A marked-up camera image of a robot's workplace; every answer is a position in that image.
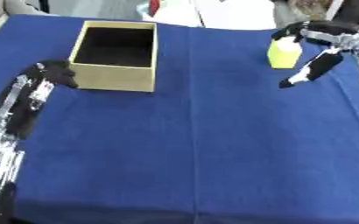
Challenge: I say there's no tan cardboard box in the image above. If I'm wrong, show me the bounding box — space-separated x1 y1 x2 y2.
67 19 160 94

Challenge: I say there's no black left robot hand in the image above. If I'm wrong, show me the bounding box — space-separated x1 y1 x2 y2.
0 59 81 141

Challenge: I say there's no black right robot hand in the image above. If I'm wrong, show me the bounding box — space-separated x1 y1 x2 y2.
270 20 359 89

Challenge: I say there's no yellow block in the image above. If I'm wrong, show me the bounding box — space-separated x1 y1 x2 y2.
266 36 304 70

